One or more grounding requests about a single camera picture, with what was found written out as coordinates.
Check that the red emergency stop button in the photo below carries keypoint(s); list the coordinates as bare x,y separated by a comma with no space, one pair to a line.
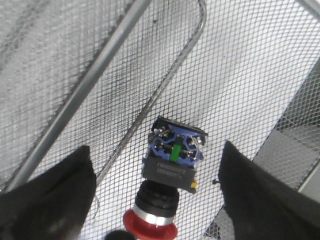
173,150

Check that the silver mesh tray rack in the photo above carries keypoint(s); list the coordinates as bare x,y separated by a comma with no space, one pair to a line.
99,73

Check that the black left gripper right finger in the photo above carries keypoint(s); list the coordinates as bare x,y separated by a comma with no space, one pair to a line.
260,206

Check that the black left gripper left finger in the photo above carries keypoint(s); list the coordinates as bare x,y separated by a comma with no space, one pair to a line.
52,206

